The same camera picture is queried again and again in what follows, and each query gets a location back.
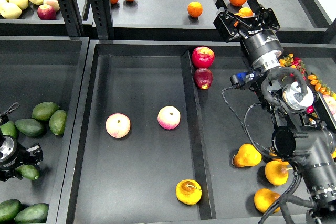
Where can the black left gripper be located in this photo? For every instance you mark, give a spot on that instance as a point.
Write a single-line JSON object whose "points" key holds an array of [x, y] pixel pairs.
{"points": [[13, 155]]}

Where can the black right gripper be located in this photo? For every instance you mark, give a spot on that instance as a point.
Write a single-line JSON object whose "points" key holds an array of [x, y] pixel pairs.
{"points": [[261, 27]]}

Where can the dark green avocado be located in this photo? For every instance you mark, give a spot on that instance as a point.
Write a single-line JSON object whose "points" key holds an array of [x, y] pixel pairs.
{"points": [[28, 171]]}

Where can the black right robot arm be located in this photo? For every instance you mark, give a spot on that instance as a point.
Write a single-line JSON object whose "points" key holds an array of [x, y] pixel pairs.
{"points": [[304, 127]]}

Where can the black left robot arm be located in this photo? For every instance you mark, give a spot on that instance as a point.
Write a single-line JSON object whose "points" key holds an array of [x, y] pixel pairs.
{"points": [[5, 119]]}

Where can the bright red apple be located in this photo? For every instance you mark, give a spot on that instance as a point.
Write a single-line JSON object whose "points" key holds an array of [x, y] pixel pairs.
{"points": [[202, 57]]}

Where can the cherry tomato bunch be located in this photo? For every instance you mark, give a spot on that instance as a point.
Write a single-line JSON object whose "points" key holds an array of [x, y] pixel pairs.
{"points": [[290, 60]]}

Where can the dark red apple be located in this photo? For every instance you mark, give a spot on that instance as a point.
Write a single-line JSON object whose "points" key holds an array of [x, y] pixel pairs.
{"points": [[203, 78]]}

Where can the black left tray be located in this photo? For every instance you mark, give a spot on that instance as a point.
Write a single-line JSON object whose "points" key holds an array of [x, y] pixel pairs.
{"points": [[35, 70]]}

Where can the black tray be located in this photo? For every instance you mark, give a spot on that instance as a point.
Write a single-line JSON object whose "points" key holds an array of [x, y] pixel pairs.
{"points": [[133, 179], [35, 70]]}

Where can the pink apple left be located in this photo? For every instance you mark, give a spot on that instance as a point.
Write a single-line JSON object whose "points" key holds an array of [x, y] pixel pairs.
{"points": [[118, 125]]}

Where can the pink apple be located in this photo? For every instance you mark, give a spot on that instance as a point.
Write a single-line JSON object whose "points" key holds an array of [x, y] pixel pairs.
{"points": [[331, 103], [169, 117], [118, 125]]}

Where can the pink apple right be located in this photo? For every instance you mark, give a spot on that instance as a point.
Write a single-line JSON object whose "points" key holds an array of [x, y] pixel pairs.
{"points": [[331, 103]]}

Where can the pink apple centre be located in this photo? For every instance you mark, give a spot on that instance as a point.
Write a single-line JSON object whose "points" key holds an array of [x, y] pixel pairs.
{"points": [[169, 117]]}

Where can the black upper shelf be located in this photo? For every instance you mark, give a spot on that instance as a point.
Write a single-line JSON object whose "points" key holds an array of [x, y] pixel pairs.
{"points": [[301, 21]]}

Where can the black middle tray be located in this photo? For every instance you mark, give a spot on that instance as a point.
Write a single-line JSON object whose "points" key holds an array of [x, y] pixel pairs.
{"points": [[133, 179]]}

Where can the red apple on shelf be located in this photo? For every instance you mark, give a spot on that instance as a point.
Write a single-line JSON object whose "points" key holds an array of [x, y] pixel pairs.
{"points": [[46, 12]]}

